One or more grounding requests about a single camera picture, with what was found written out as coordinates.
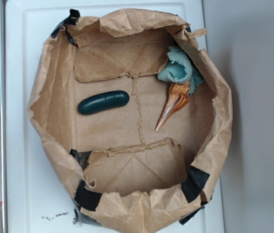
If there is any dark green plastic pickle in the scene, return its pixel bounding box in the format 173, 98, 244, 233
78, 90, 130, 115

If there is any brown paper bag tray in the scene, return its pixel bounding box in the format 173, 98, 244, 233
28, 9, 233, 233

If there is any orange spiral seashell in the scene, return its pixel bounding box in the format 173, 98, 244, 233
155, 81, 191, 132

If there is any teal terry cloth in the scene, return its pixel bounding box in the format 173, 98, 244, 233
157, 46, 205, 96

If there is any white plastic board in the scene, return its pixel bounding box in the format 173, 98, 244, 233
5, 2, 226, 233

